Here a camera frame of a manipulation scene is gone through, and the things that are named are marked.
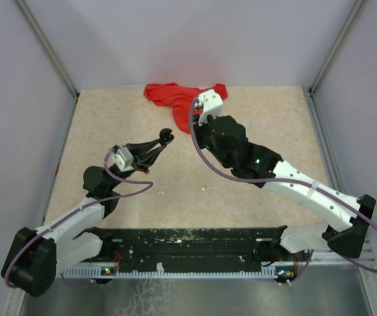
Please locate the red crumpled cloth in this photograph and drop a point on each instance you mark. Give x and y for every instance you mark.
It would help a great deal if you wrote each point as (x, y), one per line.
(179, 99)

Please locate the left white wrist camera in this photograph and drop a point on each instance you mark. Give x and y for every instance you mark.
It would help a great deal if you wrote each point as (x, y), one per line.
(122, 158)

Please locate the black earbud charging case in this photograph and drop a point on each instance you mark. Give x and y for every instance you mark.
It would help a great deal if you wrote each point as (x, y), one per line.
(166, 136)

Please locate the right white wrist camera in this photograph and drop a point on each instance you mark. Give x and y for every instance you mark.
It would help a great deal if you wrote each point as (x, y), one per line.
(209, 103)

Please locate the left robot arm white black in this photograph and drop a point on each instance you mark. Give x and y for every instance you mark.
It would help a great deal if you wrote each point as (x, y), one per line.
(38, 256)

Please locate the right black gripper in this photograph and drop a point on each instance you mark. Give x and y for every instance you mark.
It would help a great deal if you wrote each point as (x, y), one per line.
(199, 129)

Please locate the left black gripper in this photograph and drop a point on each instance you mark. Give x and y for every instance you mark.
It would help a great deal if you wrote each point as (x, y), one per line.
(144, 157)

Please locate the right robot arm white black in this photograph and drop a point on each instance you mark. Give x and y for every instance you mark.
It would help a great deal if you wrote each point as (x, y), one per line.
(342, 228)

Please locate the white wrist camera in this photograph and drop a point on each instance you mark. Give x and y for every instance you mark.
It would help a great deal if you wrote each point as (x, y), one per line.
(209, 103)
(122, 158)

